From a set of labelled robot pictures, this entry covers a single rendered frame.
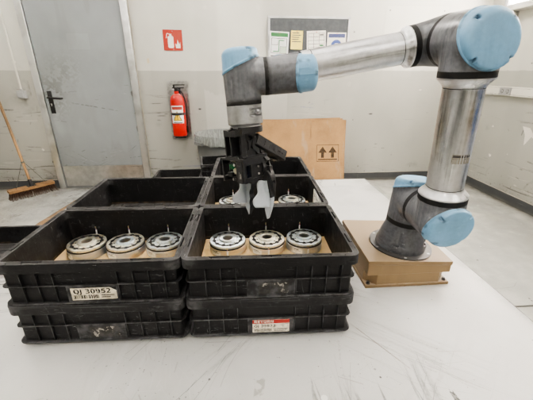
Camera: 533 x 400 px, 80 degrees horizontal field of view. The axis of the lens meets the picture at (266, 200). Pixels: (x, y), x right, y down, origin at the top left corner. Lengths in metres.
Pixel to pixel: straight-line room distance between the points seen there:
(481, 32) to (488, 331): 0.70
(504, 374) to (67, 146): 4.25
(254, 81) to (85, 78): 3.59
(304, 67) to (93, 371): 0.79
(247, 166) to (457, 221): 0.52
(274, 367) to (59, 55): 3.92
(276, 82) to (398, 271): 0.66
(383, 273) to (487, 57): 0.60
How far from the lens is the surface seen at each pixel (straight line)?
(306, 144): 3.84
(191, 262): 0.73
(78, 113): 4.27
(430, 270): 1.11
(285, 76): 0.68
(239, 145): 0.69
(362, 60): 0.86
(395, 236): 1.05
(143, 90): 4.02
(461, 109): 0.83
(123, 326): 0.88
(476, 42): 0.79
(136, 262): 0.75
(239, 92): 0.67
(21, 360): 0.98
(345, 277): 0.78
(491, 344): 1.00
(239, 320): 0.83
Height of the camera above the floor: 1.31
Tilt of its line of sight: 22 degrees down
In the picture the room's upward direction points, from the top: straight up
